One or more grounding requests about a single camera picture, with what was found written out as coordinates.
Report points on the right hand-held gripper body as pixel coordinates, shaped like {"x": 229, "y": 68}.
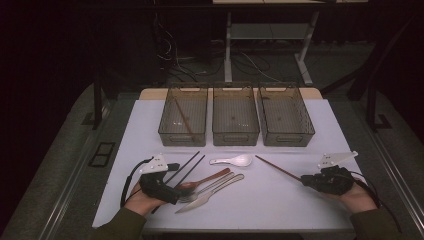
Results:
{"x": 333, "y": 181}

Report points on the black slanted beam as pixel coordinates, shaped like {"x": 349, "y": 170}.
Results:
{"x": 376, "y": 63}

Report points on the black stand post with foot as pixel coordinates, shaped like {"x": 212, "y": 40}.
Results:
{"x": 371, "y": 106}

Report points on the brown wooden spoon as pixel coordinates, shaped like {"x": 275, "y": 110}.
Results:
{"x": 213, "y": 176}

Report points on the thin black metal stand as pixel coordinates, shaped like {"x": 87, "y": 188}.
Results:
{"x": 97, "y": 100}

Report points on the metal floor rail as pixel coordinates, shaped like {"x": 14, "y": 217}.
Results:
{"x": 73, "y": 181}
{"x": 396, "y": 173}

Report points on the person's right hand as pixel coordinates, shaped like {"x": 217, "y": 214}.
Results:
{"x": 358, "y": 200}

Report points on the person's left hand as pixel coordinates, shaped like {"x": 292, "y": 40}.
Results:
{"x": 140, "y": 201}

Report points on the metal knife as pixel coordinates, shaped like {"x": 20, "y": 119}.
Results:
{"x": 206, "y": 197}

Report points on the white ceramic spoon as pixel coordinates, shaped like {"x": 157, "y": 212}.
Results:
{"x": 238, "y": 160}

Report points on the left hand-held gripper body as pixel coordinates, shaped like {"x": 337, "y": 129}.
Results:
{"x": 156, "y": 186}

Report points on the white metal desk frame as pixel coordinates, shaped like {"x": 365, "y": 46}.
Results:
{"x": 227, "y": 50}

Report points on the smoky clear plastic bin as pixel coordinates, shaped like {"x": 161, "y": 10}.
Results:
{"x": 195, "y": 110}
{"x": 285, "y": 115}
{"x": 235, "y": 115}

